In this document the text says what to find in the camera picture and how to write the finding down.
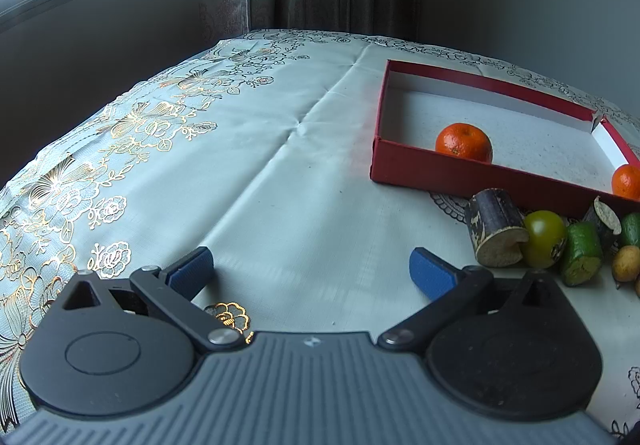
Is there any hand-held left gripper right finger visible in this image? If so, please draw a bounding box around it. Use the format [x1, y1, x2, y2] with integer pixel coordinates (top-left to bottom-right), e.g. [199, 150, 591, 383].
[377, 246, 566, 353]

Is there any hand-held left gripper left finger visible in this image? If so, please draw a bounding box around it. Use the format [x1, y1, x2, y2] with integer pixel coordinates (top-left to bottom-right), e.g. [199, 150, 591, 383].
[62, 246, 242, 352]

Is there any red cardboard box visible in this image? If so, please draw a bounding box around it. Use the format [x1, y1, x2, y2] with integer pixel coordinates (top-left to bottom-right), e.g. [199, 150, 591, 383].
[370, 59, 640, 206]

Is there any large green tomato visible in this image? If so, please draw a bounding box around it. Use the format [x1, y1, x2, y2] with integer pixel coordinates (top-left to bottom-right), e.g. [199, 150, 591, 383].
[519, 210, 568, 269]

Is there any green cucumber chunk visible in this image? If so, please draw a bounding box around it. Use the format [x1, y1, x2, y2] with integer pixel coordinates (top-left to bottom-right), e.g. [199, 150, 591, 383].
[558, 222, 604, 288]

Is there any dark eggplant slice piece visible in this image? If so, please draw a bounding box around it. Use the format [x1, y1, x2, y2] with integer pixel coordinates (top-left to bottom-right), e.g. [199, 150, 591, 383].
[582, 196, 622, 256]

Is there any small brown potato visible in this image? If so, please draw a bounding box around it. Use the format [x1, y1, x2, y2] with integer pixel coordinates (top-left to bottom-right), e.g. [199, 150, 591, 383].
[612, 246, 640, 283]

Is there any dark eggplant chunk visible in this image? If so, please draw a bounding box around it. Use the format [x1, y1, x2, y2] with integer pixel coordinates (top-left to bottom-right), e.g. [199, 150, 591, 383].
[464, 187, 531, 269]

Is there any orange mandarin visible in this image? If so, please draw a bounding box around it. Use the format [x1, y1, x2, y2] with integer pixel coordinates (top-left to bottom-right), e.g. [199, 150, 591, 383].
[611, 164, 640, 200]
[435, 122, 494, 164]

